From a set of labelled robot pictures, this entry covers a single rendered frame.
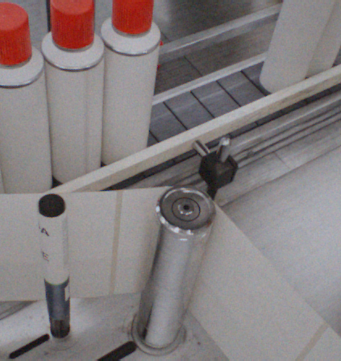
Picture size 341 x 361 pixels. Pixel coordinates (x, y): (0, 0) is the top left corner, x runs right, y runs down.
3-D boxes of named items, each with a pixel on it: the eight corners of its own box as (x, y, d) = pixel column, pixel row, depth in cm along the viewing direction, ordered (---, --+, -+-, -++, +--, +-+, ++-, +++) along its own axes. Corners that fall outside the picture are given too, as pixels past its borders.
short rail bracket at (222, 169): (202, 226, 65) (223, 155, 56) (187, 206, 67) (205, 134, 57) (226, 214, 67) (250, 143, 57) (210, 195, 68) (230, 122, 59)
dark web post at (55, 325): (56, 342, 51) (44, 217, 36) (46, 325, 51) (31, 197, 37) (74, 332, 51) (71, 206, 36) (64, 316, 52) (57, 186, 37)
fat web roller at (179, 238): (149, 366, 50) (176, 250, 35) (120, 322, 52) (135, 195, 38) (193, 339, 52) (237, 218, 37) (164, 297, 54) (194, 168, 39)
